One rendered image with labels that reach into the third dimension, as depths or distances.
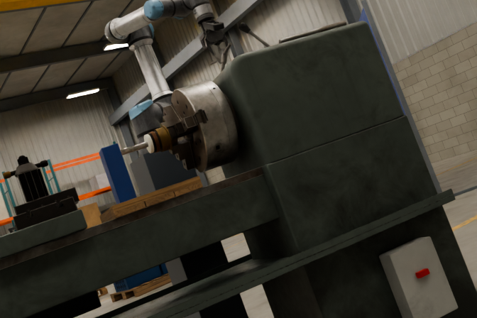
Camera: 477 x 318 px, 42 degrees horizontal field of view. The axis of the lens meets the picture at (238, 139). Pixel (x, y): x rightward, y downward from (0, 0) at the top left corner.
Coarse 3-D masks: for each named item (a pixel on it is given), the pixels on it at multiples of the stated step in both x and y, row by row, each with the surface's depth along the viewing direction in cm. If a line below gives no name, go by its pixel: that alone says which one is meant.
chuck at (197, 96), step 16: (176, 96) 227; (192, 96) 217; (208, 96) 217; (192, 112) 216; (208, 112) 214; (208, 128) 213; (224, 128) 216; (192, 144) 226; (208, 144) 214; (224, 144) 217; (208, 160) 218; (224, 160) 223
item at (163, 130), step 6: (162, 126) 224; (150, 132) 221; (156, 132) 221; (162, 132) 220; (168, 132) 220; (156, 138) 219; (162, 138) 219; (168, 138) 220; (156, 144) 219; (162, 144) 219; (168, 144) 220; (174, 144) 224; (156, 150) 220; (162, 150) 222
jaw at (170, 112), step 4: (172, 104) 234; (164, 108) 232; (168, 108) 232; (172, 108) 232; (164, 112) 233; (168, 112) 231; (172, 112) 231; (176, 112) 231; (164, 116) 229; (168, 116) 229; (172, 116) 229; (176, 116) 229; (180, 116) 229; (164, 120) 228; (168, 120) 228; (172, 120) 228; (176, 120) 228; (180, 120) 228; (160, 124) 227; (164, 124) 226; (168, 124) 226; (172, 124) 226
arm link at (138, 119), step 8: (144, 104) 272; (152, 104) 275; (128, 112) 276; (136, 112) 272; (144, 112) 271; (152, 112) 273; (160, 112) 276; (136, 120) 272; (144, 120) 271; (152, 120) 272; (160, 120) 276; (136, 128) 272; (144, 128) 271; (152, 128) 271
